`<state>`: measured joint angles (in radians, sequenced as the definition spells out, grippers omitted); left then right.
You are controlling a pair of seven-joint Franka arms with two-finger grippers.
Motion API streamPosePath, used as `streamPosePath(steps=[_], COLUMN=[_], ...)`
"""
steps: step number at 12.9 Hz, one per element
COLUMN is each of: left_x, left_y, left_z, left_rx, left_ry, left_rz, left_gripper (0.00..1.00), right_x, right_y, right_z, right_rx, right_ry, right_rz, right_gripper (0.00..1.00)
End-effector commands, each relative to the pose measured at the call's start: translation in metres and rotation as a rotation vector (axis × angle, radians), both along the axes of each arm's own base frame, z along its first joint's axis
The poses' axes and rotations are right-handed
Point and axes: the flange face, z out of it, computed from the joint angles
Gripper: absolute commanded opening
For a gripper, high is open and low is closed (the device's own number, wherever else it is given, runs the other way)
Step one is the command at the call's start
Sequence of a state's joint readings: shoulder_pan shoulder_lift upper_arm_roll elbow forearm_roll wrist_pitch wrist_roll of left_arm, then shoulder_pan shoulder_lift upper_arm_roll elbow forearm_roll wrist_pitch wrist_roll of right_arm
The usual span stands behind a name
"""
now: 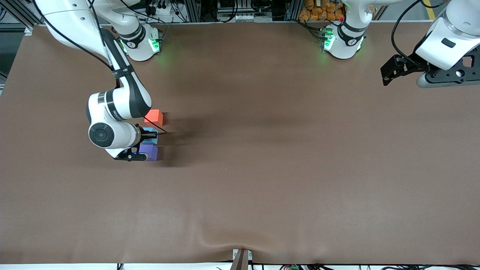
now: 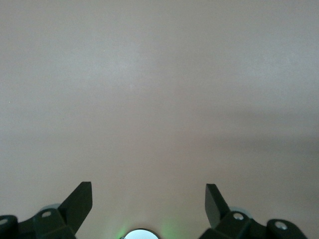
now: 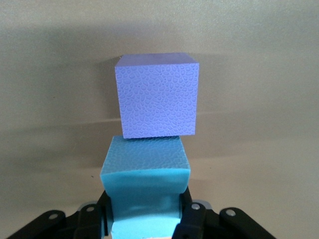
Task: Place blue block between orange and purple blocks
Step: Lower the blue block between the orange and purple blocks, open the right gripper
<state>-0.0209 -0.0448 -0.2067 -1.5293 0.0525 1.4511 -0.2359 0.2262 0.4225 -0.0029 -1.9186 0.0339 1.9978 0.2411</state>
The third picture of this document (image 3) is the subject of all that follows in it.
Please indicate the brown table cover sheet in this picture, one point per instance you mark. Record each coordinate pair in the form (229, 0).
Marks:
(37, 124)

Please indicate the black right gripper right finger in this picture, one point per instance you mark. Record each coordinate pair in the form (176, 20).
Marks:
(194, 221)

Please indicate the blue foam block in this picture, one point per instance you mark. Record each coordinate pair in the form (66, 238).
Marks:
(144, 174)

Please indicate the purple foam block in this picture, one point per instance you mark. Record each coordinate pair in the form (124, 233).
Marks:
(157, 99)

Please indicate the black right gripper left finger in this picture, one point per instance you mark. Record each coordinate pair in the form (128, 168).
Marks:
(87, 224)

